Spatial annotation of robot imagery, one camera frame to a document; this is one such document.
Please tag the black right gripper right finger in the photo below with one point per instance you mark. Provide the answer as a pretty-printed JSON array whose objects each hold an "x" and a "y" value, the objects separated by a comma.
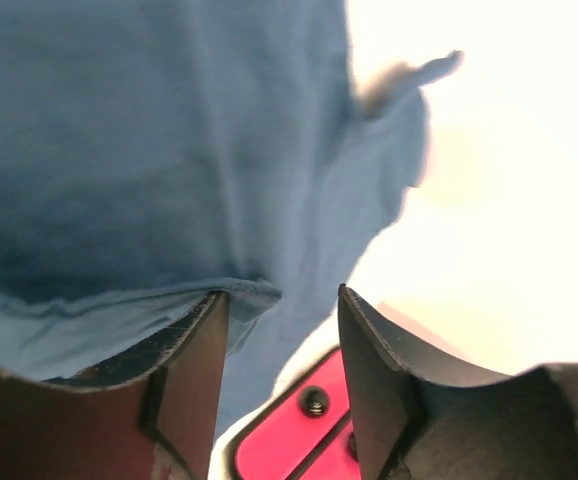
[{"x": 419, "y": 412}]

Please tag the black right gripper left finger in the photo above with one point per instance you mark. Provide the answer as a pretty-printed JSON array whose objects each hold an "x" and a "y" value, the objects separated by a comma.
[{"x": 147, "y": 413}]

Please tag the blue t-shirt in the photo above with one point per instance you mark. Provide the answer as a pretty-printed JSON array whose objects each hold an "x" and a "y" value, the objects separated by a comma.
[{"x": 154, "y": 151}]

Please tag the black pink drawer organizer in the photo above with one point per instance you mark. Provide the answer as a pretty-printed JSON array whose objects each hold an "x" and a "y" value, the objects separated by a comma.
[{"x": 305, "y": 433}]

